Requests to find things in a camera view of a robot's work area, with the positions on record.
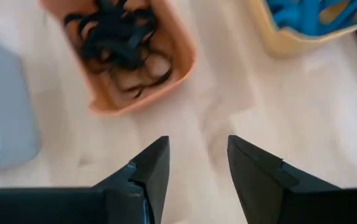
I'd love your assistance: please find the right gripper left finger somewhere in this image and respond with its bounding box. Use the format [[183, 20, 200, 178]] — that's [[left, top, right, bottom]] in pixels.
[[0, 136, 170, 224]]

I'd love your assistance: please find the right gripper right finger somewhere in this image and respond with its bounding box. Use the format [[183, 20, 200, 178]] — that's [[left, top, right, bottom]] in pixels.
[[227, 135, 357, 224]]

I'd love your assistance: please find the thick black rubber band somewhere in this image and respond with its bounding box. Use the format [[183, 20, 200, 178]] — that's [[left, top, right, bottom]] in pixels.
[[63, 12, 101, 41], [81, 6, 156, 71], [125, 27, 154, 52]]

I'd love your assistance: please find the white plastic basket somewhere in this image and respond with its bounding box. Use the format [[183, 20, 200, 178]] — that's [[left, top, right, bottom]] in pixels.
[[0, 29, 42, 178]]

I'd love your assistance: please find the yellow plastic basket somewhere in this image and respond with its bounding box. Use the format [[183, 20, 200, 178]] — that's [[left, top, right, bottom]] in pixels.
[[245, 0, 357, 58]]

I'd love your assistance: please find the orange plastic basket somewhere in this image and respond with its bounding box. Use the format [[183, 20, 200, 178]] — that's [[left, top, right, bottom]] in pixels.
[[39, 0, 198, 116]]

